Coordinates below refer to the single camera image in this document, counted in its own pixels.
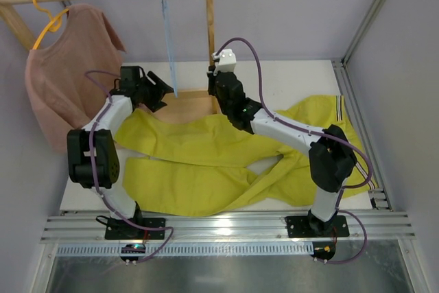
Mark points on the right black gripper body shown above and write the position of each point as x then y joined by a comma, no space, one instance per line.
217,78

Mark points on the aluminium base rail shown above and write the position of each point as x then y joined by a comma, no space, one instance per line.
237,226

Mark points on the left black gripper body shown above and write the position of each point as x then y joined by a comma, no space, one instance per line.
153,90

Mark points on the light blue wire hanger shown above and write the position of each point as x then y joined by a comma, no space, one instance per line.
169,46

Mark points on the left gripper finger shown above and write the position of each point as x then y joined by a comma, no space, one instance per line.
160,86
155,104

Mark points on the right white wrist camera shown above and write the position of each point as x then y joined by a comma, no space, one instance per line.
224,61

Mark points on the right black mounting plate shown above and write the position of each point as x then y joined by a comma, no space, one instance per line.
304,226

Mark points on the wooden clothes rack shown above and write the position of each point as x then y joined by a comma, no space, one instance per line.
192,102

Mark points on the slotted cable duct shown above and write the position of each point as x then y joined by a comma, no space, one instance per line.
197,249

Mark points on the black mounting plate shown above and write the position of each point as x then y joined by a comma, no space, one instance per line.
148,229
304,226

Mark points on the aluminium frame profile right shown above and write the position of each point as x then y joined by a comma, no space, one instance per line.
357,73

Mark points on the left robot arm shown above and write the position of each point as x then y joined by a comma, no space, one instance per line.
92,157

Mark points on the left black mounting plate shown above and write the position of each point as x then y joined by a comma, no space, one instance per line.
148,229

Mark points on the yellow-green trousers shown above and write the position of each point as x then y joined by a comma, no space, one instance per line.
207,166

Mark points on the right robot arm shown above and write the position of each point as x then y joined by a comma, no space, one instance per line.
330,160

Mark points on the yellow plastic hanger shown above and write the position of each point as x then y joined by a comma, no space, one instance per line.
53,25

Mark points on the pink t-shirt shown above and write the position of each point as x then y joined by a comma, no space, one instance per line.
61,96

